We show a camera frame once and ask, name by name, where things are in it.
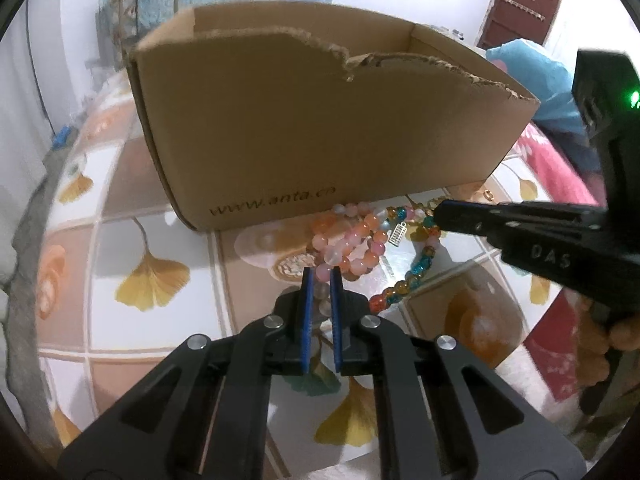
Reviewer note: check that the white fluffy blanket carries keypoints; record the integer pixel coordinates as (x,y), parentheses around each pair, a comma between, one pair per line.
(540,395)

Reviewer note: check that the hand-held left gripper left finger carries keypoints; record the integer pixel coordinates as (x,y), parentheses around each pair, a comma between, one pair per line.
(308,320)

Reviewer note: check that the teal patterned hanging cloth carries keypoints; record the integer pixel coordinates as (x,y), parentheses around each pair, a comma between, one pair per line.
(150,5)

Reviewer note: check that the blue plush pillow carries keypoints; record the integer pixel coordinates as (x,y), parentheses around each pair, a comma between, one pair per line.
(535,70)

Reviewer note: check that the small glass jars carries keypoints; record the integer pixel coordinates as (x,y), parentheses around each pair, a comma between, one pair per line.
(452,33)

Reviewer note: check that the small blue object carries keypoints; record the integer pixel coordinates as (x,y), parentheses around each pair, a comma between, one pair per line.
(61,136)

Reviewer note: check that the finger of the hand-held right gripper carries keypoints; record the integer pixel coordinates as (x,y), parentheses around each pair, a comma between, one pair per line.
(465,217)

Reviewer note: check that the red floral blanket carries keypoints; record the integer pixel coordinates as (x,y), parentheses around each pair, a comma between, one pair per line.
(555,170)

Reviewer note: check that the wooden chair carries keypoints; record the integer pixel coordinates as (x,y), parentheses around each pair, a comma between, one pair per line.
(122,25)

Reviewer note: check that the brown cardboard box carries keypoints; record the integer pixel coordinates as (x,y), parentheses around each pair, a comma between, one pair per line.
(300,125)

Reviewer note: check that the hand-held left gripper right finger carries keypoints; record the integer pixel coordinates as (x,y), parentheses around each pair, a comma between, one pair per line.
(337,320)

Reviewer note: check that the person's right hand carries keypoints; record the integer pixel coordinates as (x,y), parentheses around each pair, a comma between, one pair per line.
(626,335)

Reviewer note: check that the brown wooden cabinet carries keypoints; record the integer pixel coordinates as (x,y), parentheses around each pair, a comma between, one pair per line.
(522,5)

